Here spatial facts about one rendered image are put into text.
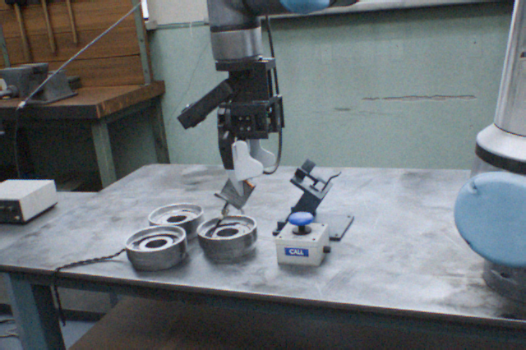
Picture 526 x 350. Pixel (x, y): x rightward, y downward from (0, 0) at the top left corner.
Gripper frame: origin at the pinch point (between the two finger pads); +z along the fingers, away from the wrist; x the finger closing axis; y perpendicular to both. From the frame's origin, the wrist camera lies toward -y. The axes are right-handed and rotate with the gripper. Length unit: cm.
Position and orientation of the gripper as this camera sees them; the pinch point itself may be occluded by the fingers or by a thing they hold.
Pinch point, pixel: (240, 184)
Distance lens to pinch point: 90.0
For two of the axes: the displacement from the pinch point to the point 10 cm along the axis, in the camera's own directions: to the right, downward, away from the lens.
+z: 1.0, 9.5, 3.1
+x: 3.9, -3.2, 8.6
